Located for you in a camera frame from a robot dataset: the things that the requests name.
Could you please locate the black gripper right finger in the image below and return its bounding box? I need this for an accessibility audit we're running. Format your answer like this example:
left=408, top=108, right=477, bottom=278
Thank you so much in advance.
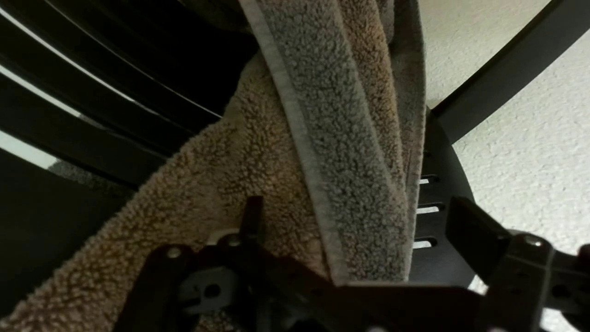
left=445, top=197, right=590, bottom=332

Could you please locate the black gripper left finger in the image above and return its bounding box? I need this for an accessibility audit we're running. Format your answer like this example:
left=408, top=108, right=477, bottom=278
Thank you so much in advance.
left=112, top=193, right=272, bottom=332

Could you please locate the grey-brown towel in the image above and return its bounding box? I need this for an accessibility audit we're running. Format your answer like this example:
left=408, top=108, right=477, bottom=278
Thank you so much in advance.
left=239, top=0, right=425, bottom=283

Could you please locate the yellow towel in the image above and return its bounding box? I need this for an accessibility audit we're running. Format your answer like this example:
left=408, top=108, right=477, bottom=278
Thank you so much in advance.
left=0, top=55, right=325, bottom=332

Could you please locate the black mesh office chair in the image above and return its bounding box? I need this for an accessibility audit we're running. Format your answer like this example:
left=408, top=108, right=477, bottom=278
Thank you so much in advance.
left=1, top=0, right=587, bottom=332

